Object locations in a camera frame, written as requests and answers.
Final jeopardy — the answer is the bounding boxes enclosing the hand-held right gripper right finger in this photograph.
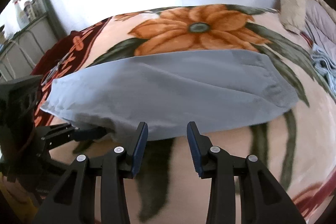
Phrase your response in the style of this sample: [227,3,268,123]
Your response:
[186,121,306,224]

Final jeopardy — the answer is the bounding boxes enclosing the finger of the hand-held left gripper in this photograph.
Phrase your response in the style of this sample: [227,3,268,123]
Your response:
[39,124,106,151]

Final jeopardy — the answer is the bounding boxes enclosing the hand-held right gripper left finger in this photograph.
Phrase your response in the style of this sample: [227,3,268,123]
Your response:
[31,122,149,224]

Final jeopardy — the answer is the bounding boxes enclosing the grey pants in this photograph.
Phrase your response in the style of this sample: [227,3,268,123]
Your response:
[39,49,300,142]

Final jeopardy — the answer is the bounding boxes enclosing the eyeglasses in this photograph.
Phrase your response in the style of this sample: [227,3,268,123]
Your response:
[42,55,74,85]

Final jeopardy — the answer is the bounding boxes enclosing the white spray bottle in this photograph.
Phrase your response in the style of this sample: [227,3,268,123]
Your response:
[12,0,28,28]

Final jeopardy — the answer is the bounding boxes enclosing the dark bottle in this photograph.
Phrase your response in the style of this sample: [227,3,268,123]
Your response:
[24,0,44,21]

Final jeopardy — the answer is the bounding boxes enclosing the yellow fuzzy rug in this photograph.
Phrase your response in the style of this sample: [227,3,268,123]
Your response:
[0,187,34,224]

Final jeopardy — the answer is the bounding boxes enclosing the floral blanket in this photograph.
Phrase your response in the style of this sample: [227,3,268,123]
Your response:
[0,4,336,224]

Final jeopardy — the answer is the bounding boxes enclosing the blue striped cloth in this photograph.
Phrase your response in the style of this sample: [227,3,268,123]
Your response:
[310,47,336,98]

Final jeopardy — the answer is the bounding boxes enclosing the beige jacket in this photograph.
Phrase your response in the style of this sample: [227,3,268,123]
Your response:
[280,0,315,33]

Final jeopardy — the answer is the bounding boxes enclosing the grey-pink quilt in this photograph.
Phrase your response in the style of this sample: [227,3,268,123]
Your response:
[302,0,336,56]

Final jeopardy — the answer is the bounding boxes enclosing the grey-green metal frame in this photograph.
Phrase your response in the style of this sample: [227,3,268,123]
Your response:
[0,0,66,77]

